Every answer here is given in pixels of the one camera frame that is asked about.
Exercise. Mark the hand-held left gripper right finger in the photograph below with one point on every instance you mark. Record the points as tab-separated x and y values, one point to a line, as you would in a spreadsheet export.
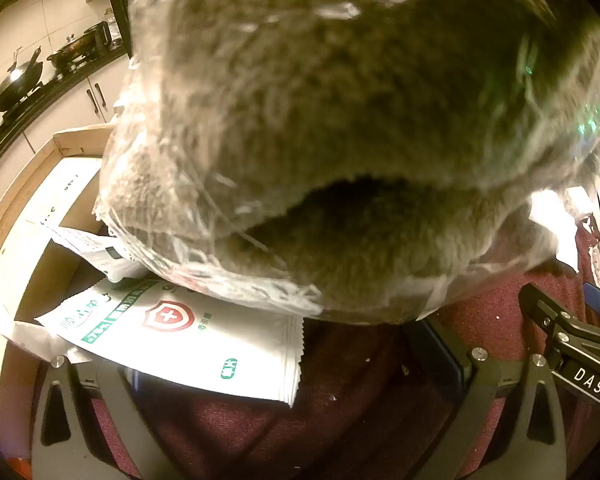
480	395

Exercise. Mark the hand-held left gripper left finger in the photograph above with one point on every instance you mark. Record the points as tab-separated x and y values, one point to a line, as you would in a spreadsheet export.
105	400

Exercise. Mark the white packet with red shield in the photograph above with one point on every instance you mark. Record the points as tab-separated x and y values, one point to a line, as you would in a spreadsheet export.
190	340

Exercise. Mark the cardboard box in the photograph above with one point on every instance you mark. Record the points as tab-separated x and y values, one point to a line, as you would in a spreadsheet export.
10	210

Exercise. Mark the brown plush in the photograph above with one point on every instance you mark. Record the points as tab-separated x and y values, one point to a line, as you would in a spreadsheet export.
330	110

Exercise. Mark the white plastic bag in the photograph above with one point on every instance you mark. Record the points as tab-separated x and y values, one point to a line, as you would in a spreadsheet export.
15	325

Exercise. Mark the dark red tablecloth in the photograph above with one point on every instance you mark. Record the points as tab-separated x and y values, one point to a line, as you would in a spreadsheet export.
355	410

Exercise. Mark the white printed sachet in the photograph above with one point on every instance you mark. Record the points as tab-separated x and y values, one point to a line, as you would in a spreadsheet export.
87	245

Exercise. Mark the white kitchen base cabinet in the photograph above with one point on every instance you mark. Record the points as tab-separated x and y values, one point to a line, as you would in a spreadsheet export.
65	110

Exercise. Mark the black kitchen counter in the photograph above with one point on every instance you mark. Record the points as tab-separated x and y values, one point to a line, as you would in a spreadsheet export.
40	102

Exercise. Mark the black wok with lid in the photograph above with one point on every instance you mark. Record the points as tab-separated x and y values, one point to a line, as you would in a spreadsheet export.
17	80

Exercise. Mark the cooking pot with lid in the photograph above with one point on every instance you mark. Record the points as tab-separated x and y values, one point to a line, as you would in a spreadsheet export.
72	52

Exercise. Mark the black kettle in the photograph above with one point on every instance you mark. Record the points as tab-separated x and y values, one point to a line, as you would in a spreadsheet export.
99	35

